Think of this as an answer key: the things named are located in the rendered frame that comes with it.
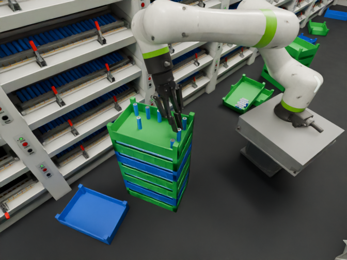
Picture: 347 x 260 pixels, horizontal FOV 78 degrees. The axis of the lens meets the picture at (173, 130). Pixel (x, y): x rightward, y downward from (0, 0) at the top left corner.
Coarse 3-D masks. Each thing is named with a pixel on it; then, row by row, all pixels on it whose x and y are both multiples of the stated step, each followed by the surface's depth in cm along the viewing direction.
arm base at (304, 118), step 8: (280, 104) 113; (280, 112) 113; (288, 112) 110; (296, 112) 108; (304, 112) 108; (288, 120) 111; (296, 120) 108; (304, 120) 106; (312, 120) 106; (320, 128) 103
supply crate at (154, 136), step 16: (128, 112) 97; (144, 112) 101; (192, 112) 89; (112, 128) 85; (128, 128) 93; (144, 128) 93; (160, 128) 93; (192, 128) 94; (144, 144) 83; (160, 144) 87; (176, 144) 77
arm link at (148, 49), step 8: (136, 16) 64; (136, 24) 63; (136, 32) 65; (136, 40) 69; (144, 40) 65; (144, 48) 68; (152, 48) 68; (160, 48) 68; (168, 48) 71; (144, 56) 70; (152, 56) 69
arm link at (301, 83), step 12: (288, 72) 103; (300, 72) 99; (312, 72) 99; (288, 84) 104; (300, 84) 98; (312, 84) 96; (288, 96) 106; (300, 96) 102; (312, 96) 101; (288, 108) 109; (300, 108) 106
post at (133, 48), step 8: (128, 0) 96; (136, 0) 95; (112, 8) 108; (120, 8) 103; (128, 8) 99; (136, 8) 97; (128, 48) 116; (136, 48) 111; (136, 56) 115; (144, 64) 117; (144, 72) 120; (136, 80) 128; (144, 80) 124; (152, 80) 129; (144, 88) 127; (152, 88) 132
